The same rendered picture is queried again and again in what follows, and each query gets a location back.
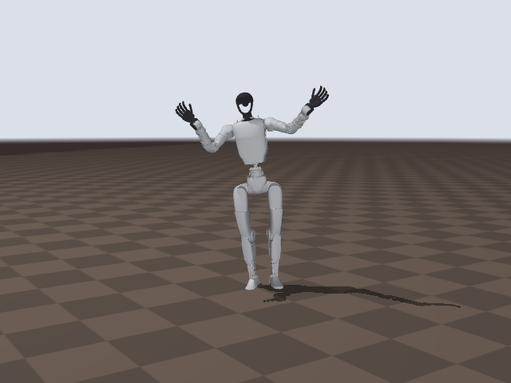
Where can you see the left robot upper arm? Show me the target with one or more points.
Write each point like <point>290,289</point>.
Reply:
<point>272,124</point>

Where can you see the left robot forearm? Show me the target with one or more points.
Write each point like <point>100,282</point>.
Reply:
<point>302,117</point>

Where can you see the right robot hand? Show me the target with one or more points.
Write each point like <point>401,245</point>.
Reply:
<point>187,115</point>

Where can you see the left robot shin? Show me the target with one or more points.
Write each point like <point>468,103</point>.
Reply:
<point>274,248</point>

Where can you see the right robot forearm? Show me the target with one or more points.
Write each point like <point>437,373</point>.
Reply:
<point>201,132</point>

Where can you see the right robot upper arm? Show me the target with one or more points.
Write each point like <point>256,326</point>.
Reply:
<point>226,133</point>

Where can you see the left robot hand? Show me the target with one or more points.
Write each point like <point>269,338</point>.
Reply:
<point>315,100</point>

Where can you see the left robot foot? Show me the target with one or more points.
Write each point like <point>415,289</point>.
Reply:
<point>275,282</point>

